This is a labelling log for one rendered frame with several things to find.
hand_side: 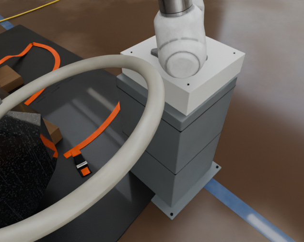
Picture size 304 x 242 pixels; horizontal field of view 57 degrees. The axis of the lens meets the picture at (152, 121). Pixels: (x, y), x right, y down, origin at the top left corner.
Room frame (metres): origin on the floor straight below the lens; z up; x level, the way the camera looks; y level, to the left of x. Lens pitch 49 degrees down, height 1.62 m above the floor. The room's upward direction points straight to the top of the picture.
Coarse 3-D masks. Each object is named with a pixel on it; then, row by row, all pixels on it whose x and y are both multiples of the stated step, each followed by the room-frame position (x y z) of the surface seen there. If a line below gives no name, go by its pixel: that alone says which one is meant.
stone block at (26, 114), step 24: (0, 96) 0.99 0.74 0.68; (0, 120) 0.78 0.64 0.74; (24, 120) 0.85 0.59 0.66; (0, 144) 0.70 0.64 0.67; (24, 144) 0.76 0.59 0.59; (48, 144) 0.87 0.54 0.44; (0, 168) 0.66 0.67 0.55; (24, 168) 0.72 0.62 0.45; (48, 168) 0.80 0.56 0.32; (0, 192) 0.61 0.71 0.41; (24, 192) 0.67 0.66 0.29; (0, 216) 0.56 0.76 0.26; (24, 216) 0.62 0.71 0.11
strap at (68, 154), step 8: (48, 48) 2.34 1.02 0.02; (8, 56) 2.09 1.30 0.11; (16, 56) 2.14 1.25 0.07; (56, 56) 2.22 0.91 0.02; (56, 64) 2.09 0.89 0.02; (32, 96) 1.67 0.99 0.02; (112, 112) 1.49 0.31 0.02; (112, 120) 1.41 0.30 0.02; (104, 128) 1.33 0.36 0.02; (96, 136) 1.25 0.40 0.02; (80, 144) 1.18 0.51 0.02
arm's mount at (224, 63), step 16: (128, 48) 1.05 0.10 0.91; (144, 48) 1.05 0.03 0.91; (208, 48) 1.06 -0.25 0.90; (224, 48) 1.06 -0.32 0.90; (208, 64) 0.93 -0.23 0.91; (224, 64) 0.93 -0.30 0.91; (240, 64) 1.01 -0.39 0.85; (144, 80) 0.91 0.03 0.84; (176, 80) 0.82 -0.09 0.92; (192, 80) 0.82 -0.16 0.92; (208, 80) 0.83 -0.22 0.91; (224, 80) 0.92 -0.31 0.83; (176, 96) 0.79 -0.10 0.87; (192, 96) 0.76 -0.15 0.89; (208, 96) 0.85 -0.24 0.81
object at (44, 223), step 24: (72, 72) 0.56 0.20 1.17; (144, 72) 0.42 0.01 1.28; (24, 96) 0.51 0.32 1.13; (144, 120) 0.28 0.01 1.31; (144, 144) 0.24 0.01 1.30; (120, 168) 0.20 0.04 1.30; (72, 192) 0.17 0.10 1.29; (96, 192) 0.16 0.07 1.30; (48, 216) 0.14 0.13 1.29; (72, 216) 0.14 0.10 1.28; (0, 240) 0.12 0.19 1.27; (24, 240) 0.11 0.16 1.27
